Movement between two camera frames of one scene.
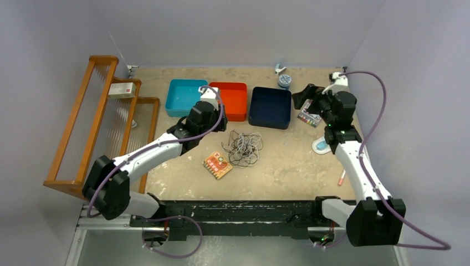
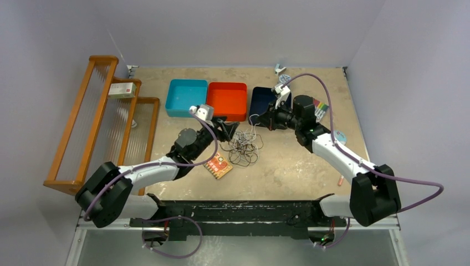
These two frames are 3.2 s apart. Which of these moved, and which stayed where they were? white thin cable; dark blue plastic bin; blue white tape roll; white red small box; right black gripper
Moved: white thin cable; right black gripper
Stayed: dark blue plastic bin; white red small box; blue white tape roll
